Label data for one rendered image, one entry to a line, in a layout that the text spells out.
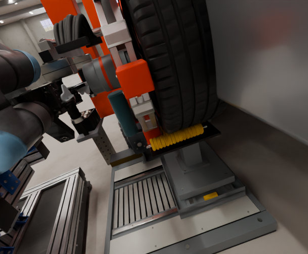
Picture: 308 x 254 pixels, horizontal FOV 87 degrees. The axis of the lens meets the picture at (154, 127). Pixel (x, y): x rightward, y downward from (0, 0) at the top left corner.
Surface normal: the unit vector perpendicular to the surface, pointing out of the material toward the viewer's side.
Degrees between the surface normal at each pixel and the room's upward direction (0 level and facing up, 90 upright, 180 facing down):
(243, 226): 0
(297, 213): 0
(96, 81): 101
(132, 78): 90
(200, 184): 0
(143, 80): 90
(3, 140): 75
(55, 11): 90
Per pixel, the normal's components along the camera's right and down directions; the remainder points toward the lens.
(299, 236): -0.29, -0.84
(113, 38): 0.17, 0.44
